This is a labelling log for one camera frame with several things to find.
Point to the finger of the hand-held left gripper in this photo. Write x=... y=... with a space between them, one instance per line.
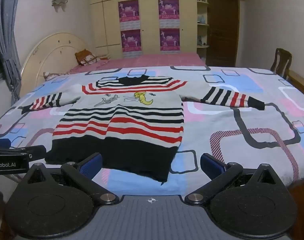
x=1 y=143
x=37 y=152

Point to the pink bed sheet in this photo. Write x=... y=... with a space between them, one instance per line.
x=154 y=60

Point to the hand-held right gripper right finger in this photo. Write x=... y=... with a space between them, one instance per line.
x=213 y=165

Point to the orange patterned pillow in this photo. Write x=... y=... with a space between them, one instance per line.
x=87 y=57

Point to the purple wall poster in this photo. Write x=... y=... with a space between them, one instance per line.
x=169 y=40
x=130 y=41
x=168 y=8
x=128 y=10

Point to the striped knit sweater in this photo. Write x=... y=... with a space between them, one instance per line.
x=117 y=120

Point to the brown wooden door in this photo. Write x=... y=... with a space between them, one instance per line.
x=223 y=27

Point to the cream round headboard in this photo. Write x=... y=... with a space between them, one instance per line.
x=52 y=55

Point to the cream corner shelf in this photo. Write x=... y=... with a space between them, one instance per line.
x=201 y=30

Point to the blue shelf ornament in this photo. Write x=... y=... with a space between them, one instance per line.
x=201 y=19

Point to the grey curtain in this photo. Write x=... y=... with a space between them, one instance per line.
x=6 y=30

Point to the geometric patterned bed sheet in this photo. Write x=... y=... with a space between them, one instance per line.
x=241 y=120

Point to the wooden chair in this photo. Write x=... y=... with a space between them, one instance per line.
x=281 y=61

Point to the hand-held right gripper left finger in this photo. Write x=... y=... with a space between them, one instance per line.
x=92 y=166

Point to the cream wardrobe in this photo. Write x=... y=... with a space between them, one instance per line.
x=149 y=25

